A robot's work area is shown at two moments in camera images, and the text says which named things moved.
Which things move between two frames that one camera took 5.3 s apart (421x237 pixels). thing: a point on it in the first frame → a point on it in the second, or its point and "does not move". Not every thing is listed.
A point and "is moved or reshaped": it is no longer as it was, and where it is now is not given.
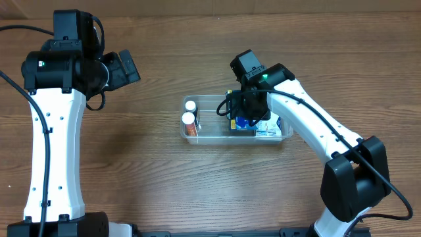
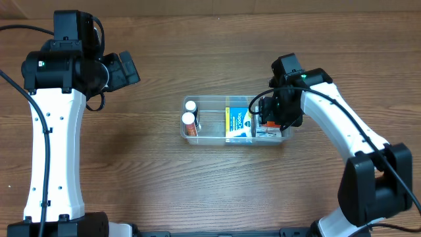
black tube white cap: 191,106 does not move
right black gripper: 247,110 → 267,110
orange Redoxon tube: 188,119 does not move
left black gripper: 122,70 does not move
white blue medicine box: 269,127 does not move
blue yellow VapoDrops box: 241,122 is moved or reshaped
